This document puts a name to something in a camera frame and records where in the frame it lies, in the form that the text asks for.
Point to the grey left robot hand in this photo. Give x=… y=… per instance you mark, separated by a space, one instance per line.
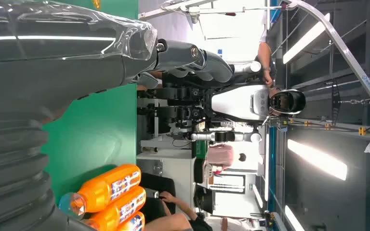
x=51 y=63

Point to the orange juice bottle clear cap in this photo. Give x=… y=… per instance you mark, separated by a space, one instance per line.
x=111 y=215
x=134 y=223
x=102 y=189

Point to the white cabinet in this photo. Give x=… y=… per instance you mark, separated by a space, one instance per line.
x=178 y=169

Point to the green box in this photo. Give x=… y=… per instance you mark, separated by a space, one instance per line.
x=199 y=149

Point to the white black humanoid robot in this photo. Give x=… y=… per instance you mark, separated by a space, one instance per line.
x=236 y=102

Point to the person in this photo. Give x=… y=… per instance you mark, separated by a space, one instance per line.
x=178 y=207
x=220 y=155

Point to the black monitor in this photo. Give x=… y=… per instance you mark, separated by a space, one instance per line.
x=204 y=199

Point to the long ceiling light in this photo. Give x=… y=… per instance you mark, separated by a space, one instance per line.
x=306 y=38

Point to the blue frame beam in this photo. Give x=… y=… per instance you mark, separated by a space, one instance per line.
x=271 y=165

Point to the silver metal gantry frame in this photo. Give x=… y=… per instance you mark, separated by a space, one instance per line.
x=341 y=47

